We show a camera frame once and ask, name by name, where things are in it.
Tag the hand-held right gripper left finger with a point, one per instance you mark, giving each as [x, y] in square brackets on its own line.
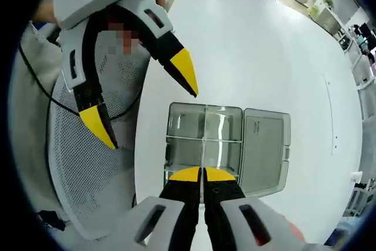
[179, 192]

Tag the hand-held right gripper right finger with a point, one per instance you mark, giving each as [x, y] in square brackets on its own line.
[223, 190]

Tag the clear plastic divider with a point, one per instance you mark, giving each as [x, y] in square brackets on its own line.
[185, 138]
[206, 121]
[202, 160]

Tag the grey transparent guide fixture box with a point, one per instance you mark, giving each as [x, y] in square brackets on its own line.
[264, 151]

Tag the person's right hand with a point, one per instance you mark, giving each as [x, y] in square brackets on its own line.
[295, 229]

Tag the person's grey shirt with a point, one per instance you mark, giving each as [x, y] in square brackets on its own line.
[29, 130]

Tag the grey mesh office chair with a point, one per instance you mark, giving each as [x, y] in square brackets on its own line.
[88, 174]

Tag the white flat table plate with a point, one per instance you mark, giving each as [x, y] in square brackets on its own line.
[330, 115]

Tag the white paper cup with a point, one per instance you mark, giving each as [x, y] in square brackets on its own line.
[356, 176]

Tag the yellow green bag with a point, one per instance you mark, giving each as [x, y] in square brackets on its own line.
[313, 10]

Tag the green potted plant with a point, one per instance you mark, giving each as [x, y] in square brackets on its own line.
[328, 1]

